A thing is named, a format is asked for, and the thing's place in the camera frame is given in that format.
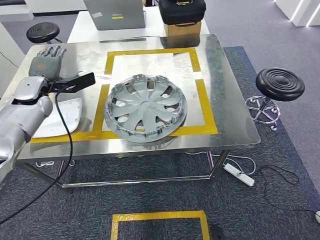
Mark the white curved plastic part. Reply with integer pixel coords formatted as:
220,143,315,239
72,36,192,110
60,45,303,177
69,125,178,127
32,97,83,139

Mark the steel workbench table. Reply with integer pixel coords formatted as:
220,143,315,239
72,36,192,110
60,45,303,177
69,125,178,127
0,33,261,195

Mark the thin black floor cable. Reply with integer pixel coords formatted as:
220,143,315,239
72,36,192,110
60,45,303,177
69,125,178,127
258,164,320,215

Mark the grey wheel hubcap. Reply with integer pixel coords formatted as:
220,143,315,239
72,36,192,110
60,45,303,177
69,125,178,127
103,74,188,144

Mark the black round stool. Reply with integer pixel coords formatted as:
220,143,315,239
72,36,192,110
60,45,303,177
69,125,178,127
26,21,63,45

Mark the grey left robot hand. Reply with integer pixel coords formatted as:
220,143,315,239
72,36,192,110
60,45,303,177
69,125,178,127
29,45,67,82

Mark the yellow floor tape square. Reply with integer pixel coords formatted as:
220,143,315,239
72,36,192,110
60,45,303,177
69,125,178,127
110,210,211,240

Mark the black carry case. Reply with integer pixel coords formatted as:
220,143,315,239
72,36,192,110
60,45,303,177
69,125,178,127
158,0,208,27

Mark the white power strip cable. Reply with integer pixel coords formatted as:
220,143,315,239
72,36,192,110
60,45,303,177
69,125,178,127
185,151,257,176

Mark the white lit plinth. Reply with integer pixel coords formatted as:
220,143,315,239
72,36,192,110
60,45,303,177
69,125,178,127
273,0,320,27

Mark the grey laptop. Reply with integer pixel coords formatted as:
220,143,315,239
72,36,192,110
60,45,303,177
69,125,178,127
83,0,146,31

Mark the black stool chrome base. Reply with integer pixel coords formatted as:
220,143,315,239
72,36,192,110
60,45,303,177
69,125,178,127
245,67,306,132

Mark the black right camera mount bracket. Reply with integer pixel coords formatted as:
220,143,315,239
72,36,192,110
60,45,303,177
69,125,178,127
208,223,226,240

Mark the long white power strip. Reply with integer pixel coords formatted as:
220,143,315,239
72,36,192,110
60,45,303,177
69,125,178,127
223,162,255,188

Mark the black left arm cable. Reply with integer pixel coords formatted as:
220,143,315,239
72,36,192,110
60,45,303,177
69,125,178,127
0,86,74,226

